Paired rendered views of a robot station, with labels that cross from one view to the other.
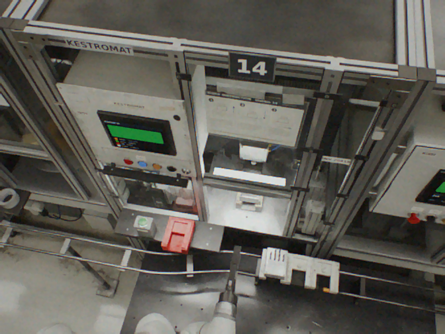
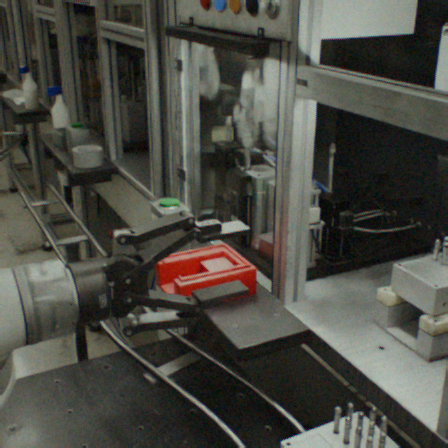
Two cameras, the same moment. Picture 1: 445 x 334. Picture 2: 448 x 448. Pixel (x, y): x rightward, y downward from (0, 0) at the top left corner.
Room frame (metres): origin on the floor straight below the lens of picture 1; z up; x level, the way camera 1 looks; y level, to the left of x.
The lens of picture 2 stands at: (0.09, -0.58, 1.47)
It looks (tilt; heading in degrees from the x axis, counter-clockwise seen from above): 23 degrees down; 49
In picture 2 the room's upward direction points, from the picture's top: straight up
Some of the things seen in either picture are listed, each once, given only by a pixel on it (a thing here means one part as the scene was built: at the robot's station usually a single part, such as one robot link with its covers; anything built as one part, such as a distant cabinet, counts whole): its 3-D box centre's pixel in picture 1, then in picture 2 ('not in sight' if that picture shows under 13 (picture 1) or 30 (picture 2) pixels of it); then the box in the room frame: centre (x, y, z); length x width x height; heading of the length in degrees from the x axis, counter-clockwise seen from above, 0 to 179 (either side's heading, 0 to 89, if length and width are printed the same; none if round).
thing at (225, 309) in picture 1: (226, 311); (46, 300); (0.34, 0.02, 1.12); 0.09 x 0.06 x 0.09; 76
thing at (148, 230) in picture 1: (146, 225); (174, 229); (0.80, 0.39, 0.97); 0.08 x 0.08 x 0.12; 76
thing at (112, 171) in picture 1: (145, 174); (212, 32); (0.85, 0.32, 1.37); 0.36 x 0.04 x 0.04; 76
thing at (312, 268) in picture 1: (298, 272); not in sight; (0.57, -0.34, 0.84); 0.36 x 0.14 x 0.10; 76
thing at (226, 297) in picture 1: (229, 293); (109, 286); (0.41, 0.00, 1.12); 0.09 x 0.07 x 0.08; 166
